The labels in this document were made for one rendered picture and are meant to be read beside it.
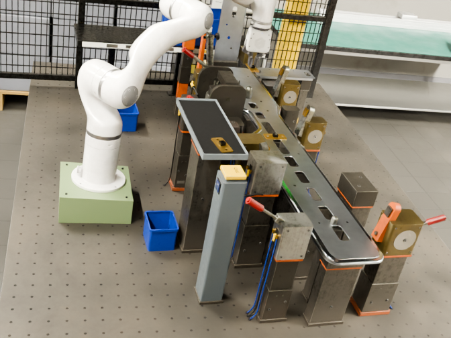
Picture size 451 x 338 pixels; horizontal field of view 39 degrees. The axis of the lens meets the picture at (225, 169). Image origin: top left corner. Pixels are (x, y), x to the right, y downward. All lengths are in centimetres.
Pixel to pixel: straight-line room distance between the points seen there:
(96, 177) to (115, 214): 14
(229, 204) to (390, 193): 119
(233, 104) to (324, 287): 72
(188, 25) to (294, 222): 80
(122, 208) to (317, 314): 75
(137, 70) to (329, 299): 94
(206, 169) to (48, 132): 100
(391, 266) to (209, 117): 73
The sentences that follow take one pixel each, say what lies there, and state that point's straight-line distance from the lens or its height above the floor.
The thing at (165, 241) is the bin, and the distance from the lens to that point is 212.
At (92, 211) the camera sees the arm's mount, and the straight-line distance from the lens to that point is 221.
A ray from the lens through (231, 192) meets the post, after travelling 173.
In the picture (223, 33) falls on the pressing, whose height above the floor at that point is 113.
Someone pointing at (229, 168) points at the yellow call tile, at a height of 116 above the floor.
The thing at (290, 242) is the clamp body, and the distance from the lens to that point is 177.
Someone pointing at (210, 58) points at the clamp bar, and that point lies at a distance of 261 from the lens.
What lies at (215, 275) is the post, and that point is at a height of 81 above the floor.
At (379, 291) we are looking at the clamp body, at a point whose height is 80.
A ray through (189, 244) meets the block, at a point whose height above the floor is 73.
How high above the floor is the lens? 203
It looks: 30 degrees down
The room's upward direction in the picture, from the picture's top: 11 degrees clockwise
